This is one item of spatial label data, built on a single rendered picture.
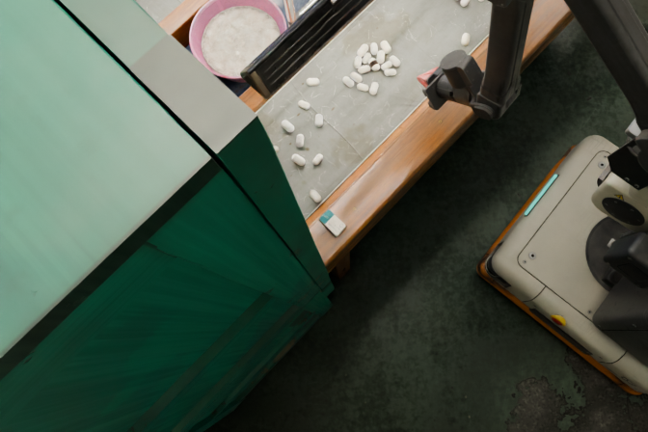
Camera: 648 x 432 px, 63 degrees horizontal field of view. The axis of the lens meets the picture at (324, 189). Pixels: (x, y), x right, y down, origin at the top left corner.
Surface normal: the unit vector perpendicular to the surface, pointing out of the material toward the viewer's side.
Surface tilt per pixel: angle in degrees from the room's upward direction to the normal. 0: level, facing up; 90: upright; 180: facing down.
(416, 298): 0
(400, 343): 0
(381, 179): 0
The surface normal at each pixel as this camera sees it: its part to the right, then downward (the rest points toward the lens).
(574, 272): -0.05, -0.25
